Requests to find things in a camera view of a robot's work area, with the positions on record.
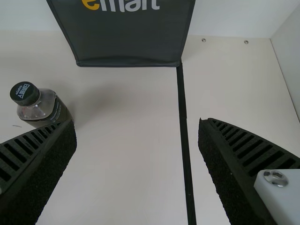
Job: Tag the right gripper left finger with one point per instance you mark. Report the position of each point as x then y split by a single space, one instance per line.
42 168

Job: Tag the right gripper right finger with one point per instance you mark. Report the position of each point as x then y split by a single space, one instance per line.
234 168

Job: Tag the dark coffee bottle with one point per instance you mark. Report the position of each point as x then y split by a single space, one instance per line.
47 107

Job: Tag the black strip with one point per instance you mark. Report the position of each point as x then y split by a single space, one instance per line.
186 140

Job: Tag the dark grey bag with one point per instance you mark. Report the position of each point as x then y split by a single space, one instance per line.
129 35

